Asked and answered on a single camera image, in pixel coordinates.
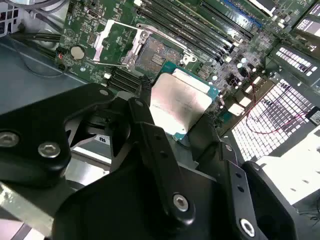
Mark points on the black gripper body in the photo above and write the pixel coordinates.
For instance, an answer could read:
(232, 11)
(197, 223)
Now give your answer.
(125, 212)

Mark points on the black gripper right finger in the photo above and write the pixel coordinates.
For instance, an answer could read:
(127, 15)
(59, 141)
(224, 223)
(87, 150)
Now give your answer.
(235, 190)

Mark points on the silver CPU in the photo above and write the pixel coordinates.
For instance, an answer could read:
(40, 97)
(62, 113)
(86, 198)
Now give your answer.
(180, 100)

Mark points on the metal socket cover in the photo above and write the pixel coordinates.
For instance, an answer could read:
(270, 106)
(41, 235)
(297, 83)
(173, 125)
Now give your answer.
(101, 47)

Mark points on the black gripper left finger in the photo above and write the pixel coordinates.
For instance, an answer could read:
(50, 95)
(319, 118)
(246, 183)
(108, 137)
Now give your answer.
(37, 120)

